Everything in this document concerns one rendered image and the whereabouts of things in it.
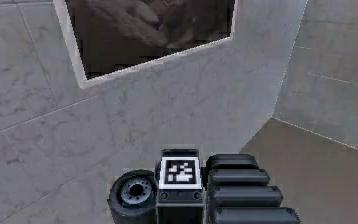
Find white framed brown picture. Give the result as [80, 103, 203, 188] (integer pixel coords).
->
[52, 0, 240, 90]

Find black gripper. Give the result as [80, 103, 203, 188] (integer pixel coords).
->
[107, 169, 159, 224]

